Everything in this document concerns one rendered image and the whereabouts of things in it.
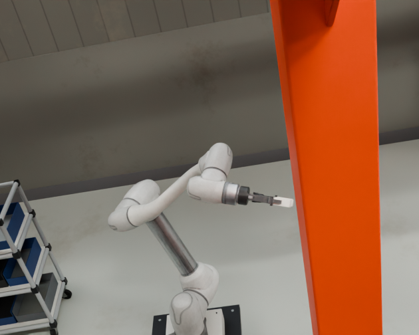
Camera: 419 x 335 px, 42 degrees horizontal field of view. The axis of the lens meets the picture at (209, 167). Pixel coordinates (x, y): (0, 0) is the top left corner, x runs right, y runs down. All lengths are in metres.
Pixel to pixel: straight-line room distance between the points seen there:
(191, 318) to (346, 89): 1.96
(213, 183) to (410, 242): 2.03
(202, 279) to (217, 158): 0.85
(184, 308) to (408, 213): 1.98
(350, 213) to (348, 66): 0.33
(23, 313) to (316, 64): 3.12
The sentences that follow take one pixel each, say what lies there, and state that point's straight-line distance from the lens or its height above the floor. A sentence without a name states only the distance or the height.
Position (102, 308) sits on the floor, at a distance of 3.89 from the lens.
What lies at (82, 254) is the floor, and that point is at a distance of 4.36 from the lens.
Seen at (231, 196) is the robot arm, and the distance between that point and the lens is 2.17.
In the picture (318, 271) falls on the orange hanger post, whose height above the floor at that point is 1.76.
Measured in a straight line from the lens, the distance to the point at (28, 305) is 3.87.
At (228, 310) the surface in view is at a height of 0.30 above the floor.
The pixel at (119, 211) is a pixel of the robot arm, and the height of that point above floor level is 1.19.
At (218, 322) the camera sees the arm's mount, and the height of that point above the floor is 0.39.
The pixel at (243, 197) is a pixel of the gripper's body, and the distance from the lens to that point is 2.17.
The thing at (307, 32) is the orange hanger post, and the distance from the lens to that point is 0.97.
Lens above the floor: 2.68
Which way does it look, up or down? 34 degrees down
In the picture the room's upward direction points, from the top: 13 degrees counter-clockwise
